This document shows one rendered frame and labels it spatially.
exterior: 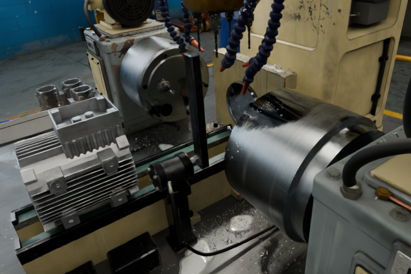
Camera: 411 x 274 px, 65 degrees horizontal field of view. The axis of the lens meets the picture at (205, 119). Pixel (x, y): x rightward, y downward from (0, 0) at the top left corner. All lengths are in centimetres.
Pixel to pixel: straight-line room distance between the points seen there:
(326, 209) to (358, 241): 5
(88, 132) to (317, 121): 43
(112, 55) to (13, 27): 514
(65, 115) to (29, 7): 556
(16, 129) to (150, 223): 40
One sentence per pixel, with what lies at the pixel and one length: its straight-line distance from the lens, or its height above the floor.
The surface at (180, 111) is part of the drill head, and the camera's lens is 105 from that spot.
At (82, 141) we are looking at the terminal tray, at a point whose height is 110.
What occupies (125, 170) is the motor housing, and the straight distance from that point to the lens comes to 70.
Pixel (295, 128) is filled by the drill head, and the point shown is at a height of 115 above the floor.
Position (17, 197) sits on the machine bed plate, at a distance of 114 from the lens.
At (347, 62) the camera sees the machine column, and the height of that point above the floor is 113.
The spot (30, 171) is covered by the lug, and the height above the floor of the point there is 109.
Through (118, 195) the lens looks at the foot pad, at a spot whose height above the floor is 98.
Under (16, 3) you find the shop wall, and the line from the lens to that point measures 623.
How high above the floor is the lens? 143
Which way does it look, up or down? 29 degrees down
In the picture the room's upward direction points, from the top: 5 degrees counter-clockwise
